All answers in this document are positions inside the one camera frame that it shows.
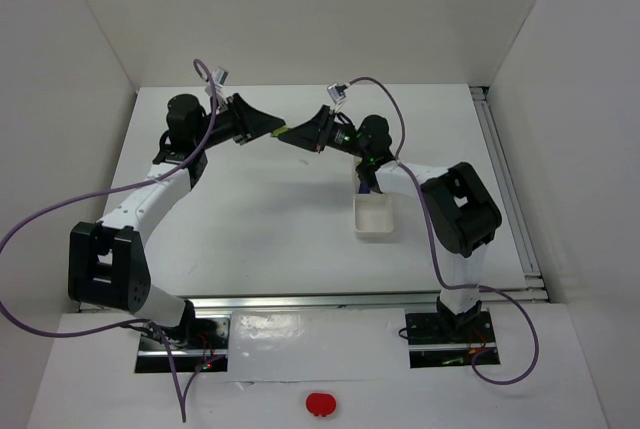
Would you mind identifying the aluminium rail frame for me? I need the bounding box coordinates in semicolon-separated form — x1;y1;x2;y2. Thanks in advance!
74;84;551;313

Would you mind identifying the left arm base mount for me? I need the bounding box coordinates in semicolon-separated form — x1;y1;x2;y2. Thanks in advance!
126;316;231;374

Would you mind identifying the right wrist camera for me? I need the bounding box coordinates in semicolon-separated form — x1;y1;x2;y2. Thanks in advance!
326;83;349;105

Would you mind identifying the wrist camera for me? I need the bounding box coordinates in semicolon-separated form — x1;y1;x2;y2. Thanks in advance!
211;67;229;86
326;83;349;105

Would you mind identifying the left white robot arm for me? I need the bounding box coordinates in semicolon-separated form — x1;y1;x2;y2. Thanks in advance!
68;94;285;345

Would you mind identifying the red round button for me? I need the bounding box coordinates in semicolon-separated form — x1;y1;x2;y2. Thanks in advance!
305;392;337;418

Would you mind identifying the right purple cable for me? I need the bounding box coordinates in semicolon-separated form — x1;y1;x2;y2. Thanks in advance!
347;76;541;386

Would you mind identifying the white divided sorting tray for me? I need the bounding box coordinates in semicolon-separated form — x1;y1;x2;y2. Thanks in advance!
352;171;394;241

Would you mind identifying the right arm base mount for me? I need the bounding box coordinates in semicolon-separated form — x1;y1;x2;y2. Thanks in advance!
398;311;500;369

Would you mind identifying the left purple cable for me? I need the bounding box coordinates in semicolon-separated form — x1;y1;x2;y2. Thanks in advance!
0;58;226;423

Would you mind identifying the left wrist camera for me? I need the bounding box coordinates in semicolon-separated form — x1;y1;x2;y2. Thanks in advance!
211;67;229;86

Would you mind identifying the green lego brick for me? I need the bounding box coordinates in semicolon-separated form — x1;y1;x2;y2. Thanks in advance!
270;126;290;138

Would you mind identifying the purple cable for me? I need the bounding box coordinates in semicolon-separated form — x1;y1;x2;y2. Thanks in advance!
347;76;541;386
0;58;226;423

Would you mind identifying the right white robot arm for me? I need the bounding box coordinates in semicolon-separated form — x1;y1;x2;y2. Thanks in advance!
276;106;502;334

